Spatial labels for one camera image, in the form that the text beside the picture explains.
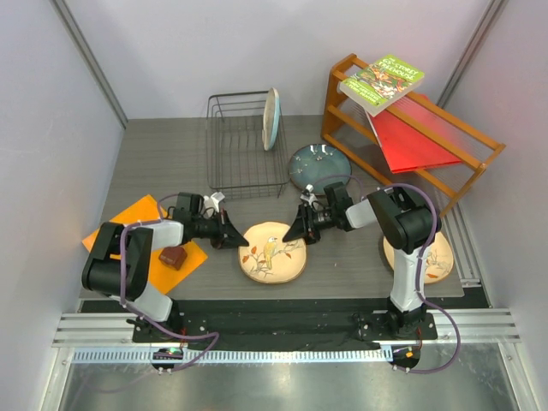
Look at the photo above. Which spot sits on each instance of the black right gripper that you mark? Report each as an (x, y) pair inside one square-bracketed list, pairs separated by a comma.
[(304, 228)]

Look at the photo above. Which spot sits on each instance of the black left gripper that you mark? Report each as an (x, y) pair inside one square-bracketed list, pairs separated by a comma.
[(227, 235)]

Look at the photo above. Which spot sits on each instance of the beige bird plate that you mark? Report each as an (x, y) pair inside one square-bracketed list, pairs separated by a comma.
[(439, 260), (267, 258)]

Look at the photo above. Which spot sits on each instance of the dark blue ceramic plate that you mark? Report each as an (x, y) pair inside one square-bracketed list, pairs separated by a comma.
[(318, 164)]

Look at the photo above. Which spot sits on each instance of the black wire dish rack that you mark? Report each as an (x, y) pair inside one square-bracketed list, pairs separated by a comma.
[(238, 165)]

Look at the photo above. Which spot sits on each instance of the white and blue plate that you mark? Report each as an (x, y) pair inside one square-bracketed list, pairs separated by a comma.
[(271, 118)]

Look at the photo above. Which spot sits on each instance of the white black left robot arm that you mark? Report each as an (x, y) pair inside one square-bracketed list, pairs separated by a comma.
[(119, 262)]

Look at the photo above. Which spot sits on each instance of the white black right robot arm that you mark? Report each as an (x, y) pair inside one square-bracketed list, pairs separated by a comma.
[(409, 222)]

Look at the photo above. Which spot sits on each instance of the orange wooden book rack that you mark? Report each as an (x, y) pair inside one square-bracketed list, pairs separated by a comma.
[(345, 126)]

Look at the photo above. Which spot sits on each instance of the brown small box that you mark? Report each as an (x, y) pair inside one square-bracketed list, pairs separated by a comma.
[(173, 257)]

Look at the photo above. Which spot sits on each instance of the red book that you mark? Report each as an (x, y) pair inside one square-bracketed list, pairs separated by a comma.
[(406, 149)]

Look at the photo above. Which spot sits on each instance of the green treehouse book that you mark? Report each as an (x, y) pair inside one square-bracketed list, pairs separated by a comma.
[(381, 84)]

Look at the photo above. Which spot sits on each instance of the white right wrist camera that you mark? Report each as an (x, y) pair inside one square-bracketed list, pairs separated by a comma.
[(308, 197)]

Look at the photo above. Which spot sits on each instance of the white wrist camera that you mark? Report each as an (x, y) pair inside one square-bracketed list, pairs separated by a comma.
[(212, 204), (308, 197)]

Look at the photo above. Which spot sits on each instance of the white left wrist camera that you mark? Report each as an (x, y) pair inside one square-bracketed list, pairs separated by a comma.
[(212, 204)]

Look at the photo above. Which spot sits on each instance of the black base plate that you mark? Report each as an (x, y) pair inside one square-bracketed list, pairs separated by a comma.
[(289, 324)]

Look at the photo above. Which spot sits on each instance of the white slotted cable duct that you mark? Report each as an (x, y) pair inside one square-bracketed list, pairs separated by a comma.
[(157, 355)]

